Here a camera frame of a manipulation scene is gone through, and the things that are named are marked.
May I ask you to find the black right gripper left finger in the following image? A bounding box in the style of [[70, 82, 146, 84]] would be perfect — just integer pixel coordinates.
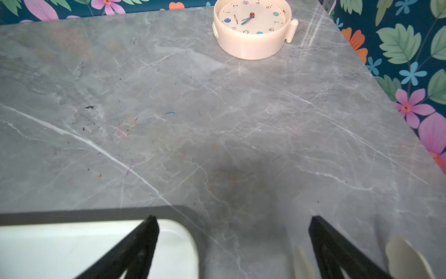
[[78, 216, 160, 279]]

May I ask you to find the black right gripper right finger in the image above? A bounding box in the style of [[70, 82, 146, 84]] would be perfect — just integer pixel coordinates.
[[308, 216, 391, 279]]

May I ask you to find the white plastic tray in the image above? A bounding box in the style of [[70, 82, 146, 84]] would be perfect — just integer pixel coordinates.
[[1, 219, 199, 279]]

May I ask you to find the pink round clock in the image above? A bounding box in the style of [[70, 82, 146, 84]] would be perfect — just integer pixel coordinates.
[[212, 0, 298, 60]]

